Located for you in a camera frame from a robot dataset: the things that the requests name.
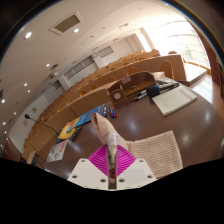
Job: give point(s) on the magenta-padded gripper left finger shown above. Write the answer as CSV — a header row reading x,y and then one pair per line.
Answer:
x,y
86,173

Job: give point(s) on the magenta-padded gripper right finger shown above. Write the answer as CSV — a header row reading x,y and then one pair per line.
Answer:
x,y
136,173

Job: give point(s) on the beige towel with red border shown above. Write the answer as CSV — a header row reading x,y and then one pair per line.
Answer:
x,y
160,150

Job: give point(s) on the white and red printed sheet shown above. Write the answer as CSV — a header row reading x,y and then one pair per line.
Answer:
x,y
57,150

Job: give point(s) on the blue book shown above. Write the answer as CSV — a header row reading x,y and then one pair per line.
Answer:
x,y
87,117

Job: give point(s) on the red marker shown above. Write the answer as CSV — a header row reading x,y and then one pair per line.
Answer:
x,y
114,112

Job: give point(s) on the black gooseneck microphone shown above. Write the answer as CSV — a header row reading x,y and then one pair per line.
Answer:
x,y
40,122

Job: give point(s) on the white notebook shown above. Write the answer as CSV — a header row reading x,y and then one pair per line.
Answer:
x,y
175,100

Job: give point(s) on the black handheld microphone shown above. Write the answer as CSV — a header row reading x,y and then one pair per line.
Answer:
x,y
153,90

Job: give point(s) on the wooden desk organizer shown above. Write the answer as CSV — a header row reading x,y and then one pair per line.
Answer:
x,y
133,87

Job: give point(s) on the wooden auditorium seats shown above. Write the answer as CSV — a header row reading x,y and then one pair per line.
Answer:
x,y
100,75

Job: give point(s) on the wooden chair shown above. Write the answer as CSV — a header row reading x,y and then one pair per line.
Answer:
x,y
166,68

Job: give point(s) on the recessed ceiling lights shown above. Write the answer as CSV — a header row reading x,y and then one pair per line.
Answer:
x,y
28,34

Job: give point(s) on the ceiling air vent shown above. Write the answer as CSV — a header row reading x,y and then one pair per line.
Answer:
x,y
66,23

